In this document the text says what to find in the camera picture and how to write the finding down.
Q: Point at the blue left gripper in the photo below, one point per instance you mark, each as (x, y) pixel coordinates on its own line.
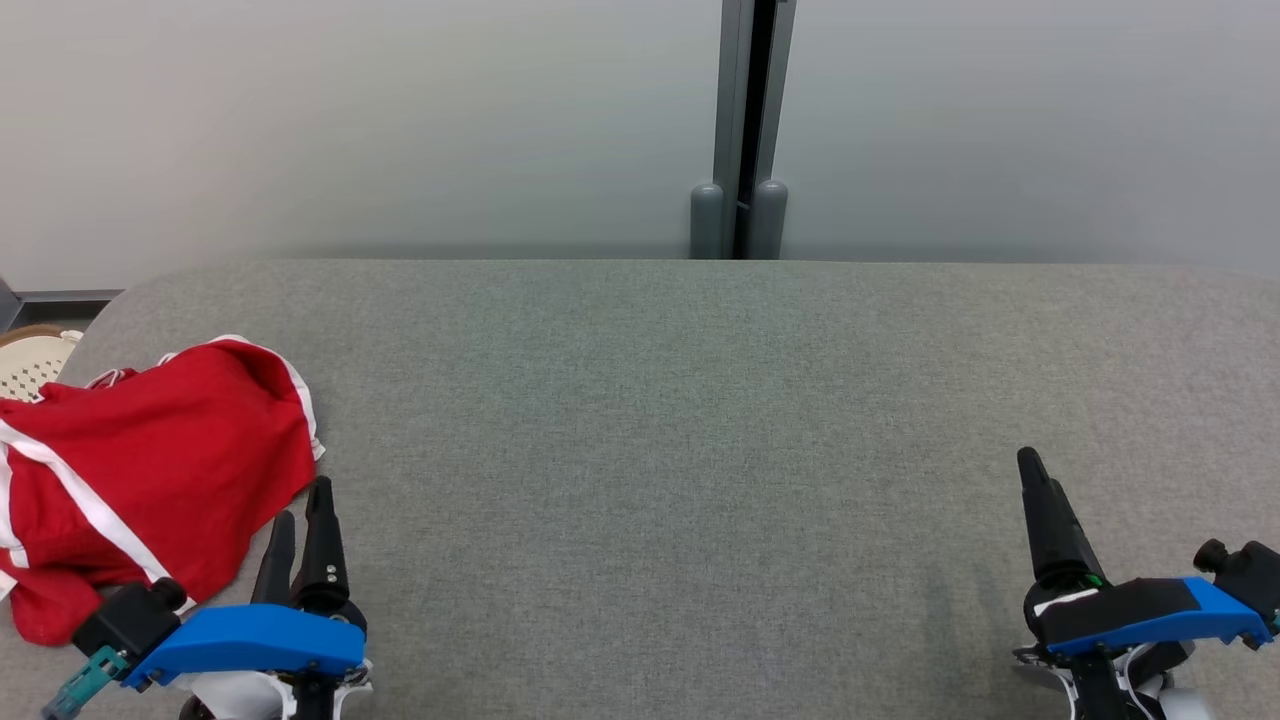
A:
(250, 640)

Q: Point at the dark grey baseboard strip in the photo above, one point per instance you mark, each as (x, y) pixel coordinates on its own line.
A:
(70, 296)

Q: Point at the red and white basketball jersey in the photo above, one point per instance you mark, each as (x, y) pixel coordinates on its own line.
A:
(150, 470)

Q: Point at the grey metal partition post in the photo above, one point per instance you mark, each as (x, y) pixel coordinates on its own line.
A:
(728, 120)

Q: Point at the cream perforated laundry basket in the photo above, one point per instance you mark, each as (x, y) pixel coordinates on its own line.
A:
(30, 365)

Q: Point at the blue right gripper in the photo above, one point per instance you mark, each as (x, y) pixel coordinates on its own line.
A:
(1130, 610)

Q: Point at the teal left camera connector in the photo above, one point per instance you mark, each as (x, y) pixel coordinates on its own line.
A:
(85, 682)

